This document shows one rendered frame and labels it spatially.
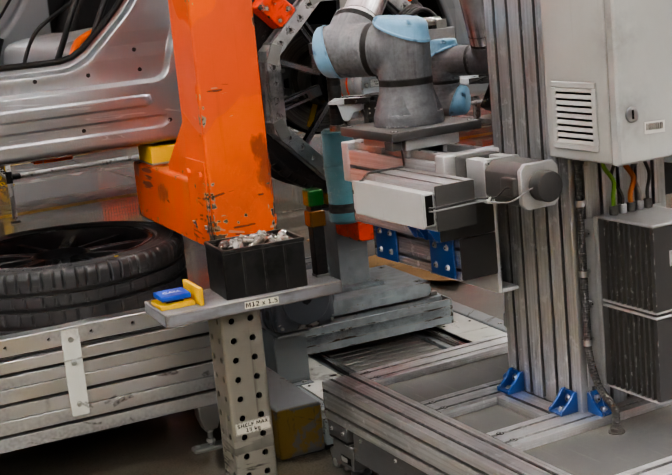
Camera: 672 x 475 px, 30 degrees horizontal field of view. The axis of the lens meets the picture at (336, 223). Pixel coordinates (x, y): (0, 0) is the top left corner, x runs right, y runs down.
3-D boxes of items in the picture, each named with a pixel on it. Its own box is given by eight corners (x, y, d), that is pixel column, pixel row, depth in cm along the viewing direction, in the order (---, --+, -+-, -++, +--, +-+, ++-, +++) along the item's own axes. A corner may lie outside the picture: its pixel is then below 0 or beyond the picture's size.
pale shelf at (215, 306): (314, 279, 308) (313, 267, 307) (343, 292, 293) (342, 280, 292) (145, 313, 291) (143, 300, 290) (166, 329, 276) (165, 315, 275)
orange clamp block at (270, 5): (286, 9, 347) (262, -12, 343) (297, 9, 340) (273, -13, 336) (271, 29, 346) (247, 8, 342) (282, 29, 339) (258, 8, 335)
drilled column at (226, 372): (263, 464, 305) (245, 297, 297) (279, 477, 296) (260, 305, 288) (225, 474, 301) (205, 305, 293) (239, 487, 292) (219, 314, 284)
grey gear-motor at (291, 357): (287, 344, 376) (275, 230, 369) (346, 378, 338) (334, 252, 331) (230, 356, 369) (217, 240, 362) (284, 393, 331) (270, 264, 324)
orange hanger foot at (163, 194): (193, 206, 369) (179, 89, 363) (256, 232, 322) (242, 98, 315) (138, 215, 363) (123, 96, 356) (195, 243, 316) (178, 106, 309)
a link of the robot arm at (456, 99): (470, 79, 317) (473, 113, 318) (428, 82, 321) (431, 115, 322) (462, 83, 309) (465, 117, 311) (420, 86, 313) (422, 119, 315)
